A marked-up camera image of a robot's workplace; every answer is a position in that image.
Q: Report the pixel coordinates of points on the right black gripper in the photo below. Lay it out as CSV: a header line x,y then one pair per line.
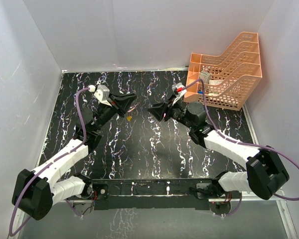
x,y
159,110

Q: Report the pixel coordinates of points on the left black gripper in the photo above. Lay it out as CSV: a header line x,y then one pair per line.
x,y
123,102

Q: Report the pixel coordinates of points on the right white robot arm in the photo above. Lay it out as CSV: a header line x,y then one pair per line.
x,y
264,172

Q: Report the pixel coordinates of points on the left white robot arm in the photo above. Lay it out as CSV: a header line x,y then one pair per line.
x,y
36,191

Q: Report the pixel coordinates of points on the small box in organizer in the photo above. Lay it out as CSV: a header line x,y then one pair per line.
x,y
205,76

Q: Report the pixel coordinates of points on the white papers in organizer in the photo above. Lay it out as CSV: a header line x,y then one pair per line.
x,y
216,82

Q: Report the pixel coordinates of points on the orange plastic file organizer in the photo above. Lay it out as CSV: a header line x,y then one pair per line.
x,y
240,68

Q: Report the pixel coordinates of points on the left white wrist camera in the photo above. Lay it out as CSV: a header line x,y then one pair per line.
x,y
101,93

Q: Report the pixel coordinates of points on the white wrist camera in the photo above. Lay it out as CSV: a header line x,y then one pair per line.
x,y
101,93
179,91

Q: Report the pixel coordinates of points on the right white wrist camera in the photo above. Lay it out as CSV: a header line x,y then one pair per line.
x,y
179,91

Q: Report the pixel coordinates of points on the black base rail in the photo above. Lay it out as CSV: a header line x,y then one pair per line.
x,y
161,194

